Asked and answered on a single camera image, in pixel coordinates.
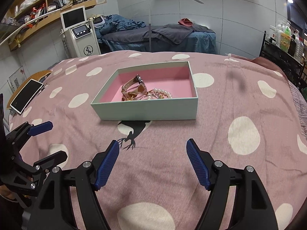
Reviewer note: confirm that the red cloth on bed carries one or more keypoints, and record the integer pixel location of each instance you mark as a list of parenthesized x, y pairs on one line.
[(185, 22)]

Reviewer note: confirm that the black metal trolley rack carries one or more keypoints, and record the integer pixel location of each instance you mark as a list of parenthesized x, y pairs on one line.
[(291, 67)]

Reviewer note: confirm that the white beauty machine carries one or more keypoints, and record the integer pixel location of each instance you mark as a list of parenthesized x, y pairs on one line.
[(78, 34)]

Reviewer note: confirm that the mint box pink lining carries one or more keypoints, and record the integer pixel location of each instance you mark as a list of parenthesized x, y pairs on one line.
[(173, 80)]

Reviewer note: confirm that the grey towel on bed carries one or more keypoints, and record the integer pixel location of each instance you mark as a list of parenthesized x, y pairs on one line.
[(170, 33)]

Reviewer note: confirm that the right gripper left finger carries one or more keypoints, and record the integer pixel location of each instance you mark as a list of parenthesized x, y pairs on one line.
[(53, 207)]

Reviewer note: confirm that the rose gold bangle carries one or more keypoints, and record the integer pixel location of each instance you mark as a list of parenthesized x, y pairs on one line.
[(151, 95)]

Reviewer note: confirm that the white arc floor lamp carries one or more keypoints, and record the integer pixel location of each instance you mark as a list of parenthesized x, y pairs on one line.
[(163, 7)]

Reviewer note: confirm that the white tablet device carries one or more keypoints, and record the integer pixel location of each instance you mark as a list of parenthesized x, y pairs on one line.
[(25, 95)]

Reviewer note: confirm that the wooden wall shelf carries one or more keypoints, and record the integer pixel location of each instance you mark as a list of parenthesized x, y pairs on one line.
[(30, 16)]

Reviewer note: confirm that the rose gold wristwatch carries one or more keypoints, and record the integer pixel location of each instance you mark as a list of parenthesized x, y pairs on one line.
[(133, 89)]

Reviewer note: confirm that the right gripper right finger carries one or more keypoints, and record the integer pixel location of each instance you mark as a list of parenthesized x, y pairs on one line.
[(252, 207)]

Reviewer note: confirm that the crumpled blue duvet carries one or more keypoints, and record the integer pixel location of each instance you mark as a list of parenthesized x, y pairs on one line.
[(116, 23)]

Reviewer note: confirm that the blue massage bed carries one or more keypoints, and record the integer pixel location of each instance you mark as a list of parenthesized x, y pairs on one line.
[(201, 40)]

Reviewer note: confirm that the green bottle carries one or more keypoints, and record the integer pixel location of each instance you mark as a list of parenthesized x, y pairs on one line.
[(287, 29)]

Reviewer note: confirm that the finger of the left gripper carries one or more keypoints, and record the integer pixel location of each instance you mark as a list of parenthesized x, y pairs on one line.
[(51, 161), (40, 128)]

